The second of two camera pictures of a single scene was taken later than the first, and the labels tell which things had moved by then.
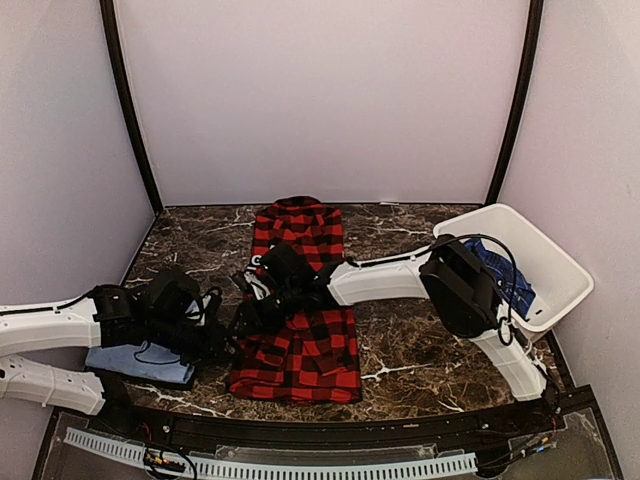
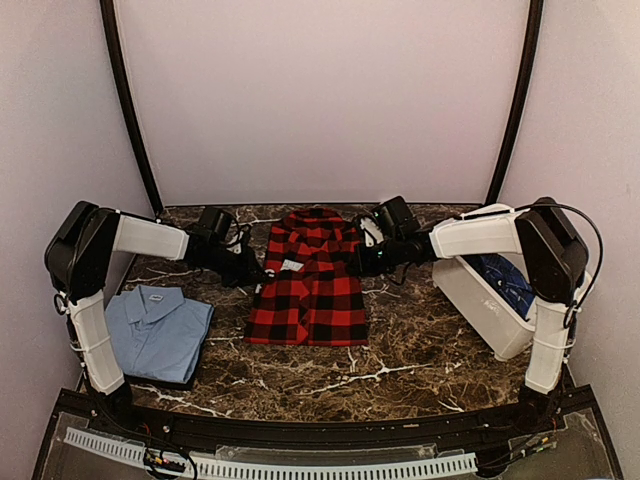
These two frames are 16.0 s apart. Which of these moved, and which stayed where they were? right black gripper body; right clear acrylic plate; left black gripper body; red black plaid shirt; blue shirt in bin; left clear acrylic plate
Moved: left black gripper body; red black plaid shirt; right black gripper body
Stayed: left clear acrylic plate; right clear acrylic plate; blue shirt in bin
